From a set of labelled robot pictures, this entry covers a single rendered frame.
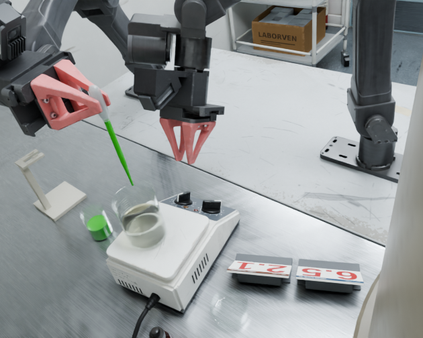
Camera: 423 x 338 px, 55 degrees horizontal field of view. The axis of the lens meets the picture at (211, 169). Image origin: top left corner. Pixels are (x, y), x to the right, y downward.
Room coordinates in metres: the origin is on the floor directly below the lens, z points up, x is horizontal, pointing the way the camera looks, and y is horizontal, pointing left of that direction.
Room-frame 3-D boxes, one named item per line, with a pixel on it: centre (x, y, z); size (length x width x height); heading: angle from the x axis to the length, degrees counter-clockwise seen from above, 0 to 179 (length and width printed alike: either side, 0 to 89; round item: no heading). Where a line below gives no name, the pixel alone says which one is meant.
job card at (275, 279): (0.37, -0.04, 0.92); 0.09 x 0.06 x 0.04; 70
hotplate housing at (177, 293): (0.43, 0.08, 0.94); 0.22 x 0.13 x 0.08; 144
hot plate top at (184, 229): (0.41, 0.10, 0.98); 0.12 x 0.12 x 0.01; 54
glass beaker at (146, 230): (0.42, 0.11, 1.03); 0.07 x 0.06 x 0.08; 145
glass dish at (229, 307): (0.31, 0.02, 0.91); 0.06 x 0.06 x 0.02
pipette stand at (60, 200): (0.64, 0.32, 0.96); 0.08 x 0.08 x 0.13; 42
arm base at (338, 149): (0.56, -0.31, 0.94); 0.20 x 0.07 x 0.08; 44
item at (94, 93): (0.41, 0.11, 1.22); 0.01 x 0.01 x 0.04; 53
